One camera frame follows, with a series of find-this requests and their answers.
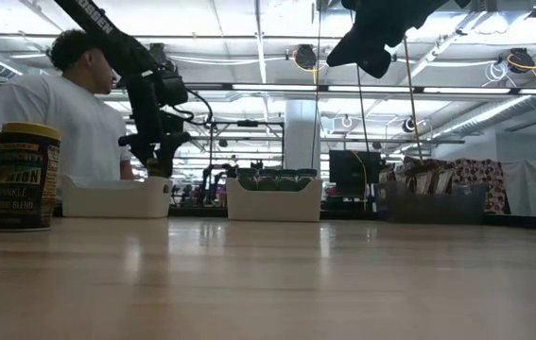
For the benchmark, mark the black metal stand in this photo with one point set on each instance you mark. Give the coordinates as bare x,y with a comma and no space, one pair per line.
247,123

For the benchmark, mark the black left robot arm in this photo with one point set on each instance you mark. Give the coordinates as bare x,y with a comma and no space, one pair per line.
107,33

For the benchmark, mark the brown spice packet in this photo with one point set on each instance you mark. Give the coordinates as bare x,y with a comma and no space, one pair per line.
411,177
388,177
446,181
430,179

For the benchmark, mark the black background monitor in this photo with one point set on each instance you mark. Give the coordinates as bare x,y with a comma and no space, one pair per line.
352,172

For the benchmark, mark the black background equipment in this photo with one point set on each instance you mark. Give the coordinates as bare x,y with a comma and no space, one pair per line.
211,184

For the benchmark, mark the grey translucent plastic bin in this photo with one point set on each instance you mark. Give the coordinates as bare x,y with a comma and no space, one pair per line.
433,210

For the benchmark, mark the white building column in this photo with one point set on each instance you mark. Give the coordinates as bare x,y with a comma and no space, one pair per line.
303,137

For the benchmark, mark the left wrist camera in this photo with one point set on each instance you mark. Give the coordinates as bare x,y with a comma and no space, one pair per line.
173,87

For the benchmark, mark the person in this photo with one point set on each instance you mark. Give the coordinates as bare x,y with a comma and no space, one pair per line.
74,137

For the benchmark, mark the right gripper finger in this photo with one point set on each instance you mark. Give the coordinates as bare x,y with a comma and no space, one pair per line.
367,52

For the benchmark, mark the white draped sheet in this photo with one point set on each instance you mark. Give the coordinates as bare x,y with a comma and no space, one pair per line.
527,189

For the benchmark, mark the white plastic bin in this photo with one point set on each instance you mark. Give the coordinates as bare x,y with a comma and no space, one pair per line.
272,205
116,200

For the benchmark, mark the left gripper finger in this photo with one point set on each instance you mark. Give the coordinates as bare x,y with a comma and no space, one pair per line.
137,146
166,151

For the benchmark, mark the red patterned fabric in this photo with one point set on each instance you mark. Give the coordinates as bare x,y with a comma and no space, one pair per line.
478,184

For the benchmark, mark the black aluminium table frame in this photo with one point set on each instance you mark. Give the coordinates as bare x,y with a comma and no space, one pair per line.
192,212

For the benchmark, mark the long ceiling light bar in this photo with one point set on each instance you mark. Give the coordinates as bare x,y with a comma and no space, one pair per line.
272,87

